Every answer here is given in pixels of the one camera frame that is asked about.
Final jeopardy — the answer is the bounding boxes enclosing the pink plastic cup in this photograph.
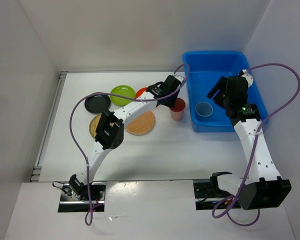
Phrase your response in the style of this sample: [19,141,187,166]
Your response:
[169,97,186,122]

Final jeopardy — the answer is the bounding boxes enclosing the brown woven bamboo tray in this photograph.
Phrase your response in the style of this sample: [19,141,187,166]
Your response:
[125,110,155,136]

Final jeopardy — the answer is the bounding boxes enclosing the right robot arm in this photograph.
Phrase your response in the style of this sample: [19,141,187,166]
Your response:
[207,74,292,210]

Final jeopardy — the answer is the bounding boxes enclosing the green plastic plate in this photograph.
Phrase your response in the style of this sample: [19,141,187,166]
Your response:
[110,85,136,107]

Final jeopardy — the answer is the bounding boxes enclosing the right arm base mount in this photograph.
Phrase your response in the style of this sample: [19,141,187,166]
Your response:
[193,179,230,211]

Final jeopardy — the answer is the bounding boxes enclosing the green-rimmed bamboo tray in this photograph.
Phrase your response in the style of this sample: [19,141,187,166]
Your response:
[89,114,101,138]

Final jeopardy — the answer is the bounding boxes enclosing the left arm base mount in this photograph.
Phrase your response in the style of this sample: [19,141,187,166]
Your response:
[52,181,106,213]

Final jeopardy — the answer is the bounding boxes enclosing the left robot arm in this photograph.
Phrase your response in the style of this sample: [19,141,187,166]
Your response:
[69,74,189,200]

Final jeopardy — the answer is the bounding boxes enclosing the blue-grey plastic cup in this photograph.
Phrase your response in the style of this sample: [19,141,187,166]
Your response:
[195,102,213,118]

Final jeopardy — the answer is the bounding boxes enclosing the orange plastic plate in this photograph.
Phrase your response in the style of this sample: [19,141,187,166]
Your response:
[135,87,147,99]

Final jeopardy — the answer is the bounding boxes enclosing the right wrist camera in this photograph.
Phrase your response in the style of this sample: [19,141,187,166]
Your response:
[238,69,254,88]

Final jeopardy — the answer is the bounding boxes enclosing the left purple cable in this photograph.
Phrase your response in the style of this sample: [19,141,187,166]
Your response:
[69,62,191,227]

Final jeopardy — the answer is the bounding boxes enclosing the black plastic plate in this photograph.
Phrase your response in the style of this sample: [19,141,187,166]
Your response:
[84,95,111,115]

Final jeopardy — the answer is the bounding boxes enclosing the blue plastic bin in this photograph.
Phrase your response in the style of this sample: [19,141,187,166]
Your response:
[183,51,268,133]

